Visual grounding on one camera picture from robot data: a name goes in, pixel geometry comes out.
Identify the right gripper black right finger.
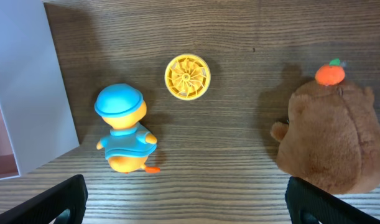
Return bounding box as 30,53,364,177
285,177,380,224

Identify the brown plush capybara with orange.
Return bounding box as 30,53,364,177
271,58,380,194

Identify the yellow duck toy blue hat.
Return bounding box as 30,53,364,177
95,83,160,174

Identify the yellow round plastic wheel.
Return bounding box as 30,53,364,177
164,54,211,101

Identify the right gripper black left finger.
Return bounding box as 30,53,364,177
0,174,88,224

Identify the white cardboard box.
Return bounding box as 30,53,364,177
0,1,79,180

